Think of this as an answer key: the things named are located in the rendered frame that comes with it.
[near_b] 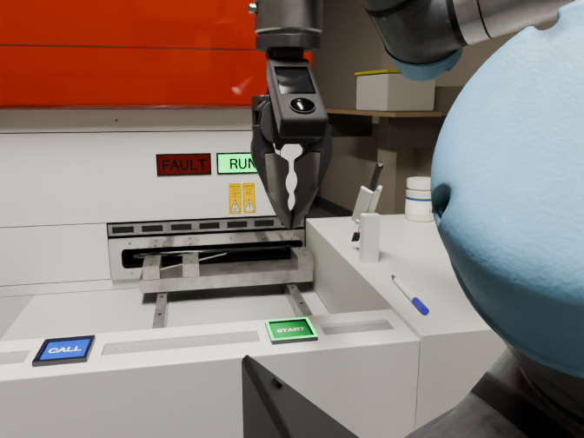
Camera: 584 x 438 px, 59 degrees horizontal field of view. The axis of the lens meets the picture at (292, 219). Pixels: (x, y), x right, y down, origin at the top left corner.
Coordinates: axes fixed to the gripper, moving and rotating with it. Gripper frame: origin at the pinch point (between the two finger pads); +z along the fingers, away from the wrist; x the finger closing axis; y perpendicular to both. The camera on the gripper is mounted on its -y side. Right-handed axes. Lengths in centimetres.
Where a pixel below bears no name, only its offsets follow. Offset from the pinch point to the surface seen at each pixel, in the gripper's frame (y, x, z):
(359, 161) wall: 420, -152, 46
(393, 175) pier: 322, -147, 45
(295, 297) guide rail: 38.6, -8.6, 25.6
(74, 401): -3.9, 24.5, 17.9
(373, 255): 23.4, -18.9, 12.6
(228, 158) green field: 58, 3, -1
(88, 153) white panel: 59, 32, -2
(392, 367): -4.0, -11.5, 17.9
